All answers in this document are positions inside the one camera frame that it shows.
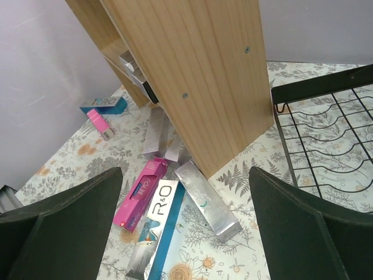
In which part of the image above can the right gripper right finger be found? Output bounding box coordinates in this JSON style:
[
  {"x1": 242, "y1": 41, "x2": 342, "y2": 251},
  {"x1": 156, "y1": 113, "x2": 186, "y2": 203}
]
[{"x1": 249, "y1": 167, "x2": 372, "y2": 279}]

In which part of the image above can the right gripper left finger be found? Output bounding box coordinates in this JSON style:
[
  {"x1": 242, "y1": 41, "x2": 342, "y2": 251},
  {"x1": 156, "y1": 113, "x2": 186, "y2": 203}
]
[{"x1": 1, "y1": 167, "x2": 123, "y2": 279}]

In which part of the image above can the black gold toothpaste box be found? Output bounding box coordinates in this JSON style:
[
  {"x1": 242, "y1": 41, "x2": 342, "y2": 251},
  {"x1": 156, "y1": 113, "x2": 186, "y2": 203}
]
[{"x1": 143, "y1": 81, "x2": 159, "y2": 104}]

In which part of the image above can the wooden two-tier shelf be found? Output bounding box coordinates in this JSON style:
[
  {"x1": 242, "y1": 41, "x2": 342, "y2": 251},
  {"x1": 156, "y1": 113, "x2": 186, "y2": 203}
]
[{"x1": 67, "y1": 0, "x2": 274, "y2": 177}]

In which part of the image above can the pink toothpaste box centre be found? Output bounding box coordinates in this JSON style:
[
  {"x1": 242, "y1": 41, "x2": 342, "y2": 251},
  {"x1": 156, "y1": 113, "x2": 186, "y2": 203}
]
[{"x1": 113, "y1": 157, "x2": 168, "y2": 232}]

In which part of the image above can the pink toothpaste box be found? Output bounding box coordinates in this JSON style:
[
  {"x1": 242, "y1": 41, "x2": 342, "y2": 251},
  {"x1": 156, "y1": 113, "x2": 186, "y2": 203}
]
[
  {"x1": 113, "y1": 157, "x2": 168, "y2": 232},
  {"x1": 87, "y1": 109, "x2": 115, "y2": 141}
]

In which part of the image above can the floral table mat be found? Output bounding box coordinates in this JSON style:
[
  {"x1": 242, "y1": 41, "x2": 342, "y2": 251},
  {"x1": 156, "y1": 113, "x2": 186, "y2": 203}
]
[{"x1": 14, "y1": 60, "x2": 373, "y2": 280}]

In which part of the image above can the pink toothpaste box left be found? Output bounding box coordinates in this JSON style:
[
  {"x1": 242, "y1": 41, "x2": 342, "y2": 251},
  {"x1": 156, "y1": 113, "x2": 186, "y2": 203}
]
[{"x1": 87, "y1": 109, "x2": 115, "y2": 141}]

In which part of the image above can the silver toothpaste box slanted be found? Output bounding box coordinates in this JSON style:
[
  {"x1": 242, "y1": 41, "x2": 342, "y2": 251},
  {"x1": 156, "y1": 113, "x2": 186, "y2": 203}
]
[{"x1": 143, "y1": 107, "x2": 170, "y2": 160}]

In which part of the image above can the silver Protect toothpaste box upright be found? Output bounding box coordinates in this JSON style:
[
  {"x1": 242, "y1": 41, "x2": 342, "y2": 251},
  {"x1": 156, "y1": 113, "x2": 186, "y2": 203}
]
[{"x1": 164, "y1": 136, "x2": 191, "y2": 166}]

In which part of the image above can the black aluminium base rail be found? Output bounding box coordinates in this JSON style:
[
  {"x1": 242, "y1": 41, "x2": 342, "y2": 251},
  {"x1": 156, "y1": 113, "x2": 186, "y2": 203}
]
[{"x1": 0, "y1": 185, "x2": 23, "y2": 213}]

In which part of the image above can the black wire dish rack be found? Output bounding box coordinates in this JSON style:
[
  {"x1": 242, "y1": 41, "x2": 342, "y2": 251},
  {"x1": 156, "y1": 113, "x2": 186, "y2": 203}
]
[{"x1": 270, "y1": 63, "x2": 372, "y2": 214}]

